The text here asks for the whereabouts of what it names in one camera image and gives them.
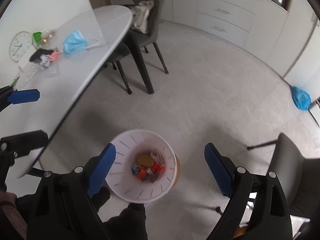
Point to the white drawer cabinet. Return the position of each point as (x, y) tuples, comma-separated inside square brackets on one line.
[(253, 25)]

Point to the green plastic bag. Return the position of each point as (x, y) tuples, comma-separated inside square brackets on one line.
[(37, 37)]

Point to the red paper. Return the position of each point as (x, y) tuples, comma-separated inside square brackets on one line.
[(142, 174)]

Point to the white round wall clock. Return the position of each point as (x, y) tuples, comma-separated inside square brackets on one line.
[(19, 45)]

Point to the pink paper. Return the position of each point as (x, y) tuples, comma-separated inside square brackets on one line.
[(54, 55)]

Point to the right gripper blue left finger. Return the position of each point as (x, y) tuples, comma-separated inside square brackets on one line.
[(98, 168)]

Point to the blue yellow carton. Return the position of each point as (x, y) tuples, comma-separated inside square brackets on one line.
[(135, 169)]

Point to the dark grey chair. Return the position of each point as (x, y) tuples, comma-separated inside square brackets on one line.
[(134, 41)]

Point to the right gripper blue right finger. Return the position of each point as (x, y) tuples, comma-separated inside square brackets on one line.
[(219, 171)]

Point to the red paper ball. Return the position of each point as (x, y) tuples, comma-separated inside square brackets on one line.
[(157, 168)]

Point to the grey newspaper ball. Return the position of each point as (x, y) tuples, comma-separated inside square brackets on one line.
[(45, 61)]

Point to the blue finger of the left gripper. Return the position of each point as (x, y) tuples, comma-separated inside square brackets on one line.
[(23, 96), (22, 144)]

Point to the blue face mask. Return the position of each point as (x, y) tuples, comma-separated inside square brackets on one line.
[(76, 43)]

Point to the clear plastic cup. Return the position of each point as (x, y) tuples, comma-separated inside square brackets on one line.
[(30, 71)]

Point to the clear plastic snack bag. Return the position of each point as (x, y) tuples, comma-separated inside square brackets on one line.
[(157, 157)]

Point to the beige cloth on chair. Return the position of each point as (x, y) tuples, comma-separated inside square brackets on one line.
[(141, 14)]

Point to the brown cardboard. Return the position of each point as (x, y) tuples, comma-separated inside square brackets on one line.
[(145, 160)]

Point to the clear bag with snack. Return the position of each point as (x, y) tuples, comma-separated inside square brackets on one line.
[(48, 39)]

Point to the blue plastic bag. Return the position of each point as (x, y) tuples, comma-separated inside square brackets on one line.
[(301, 99)]

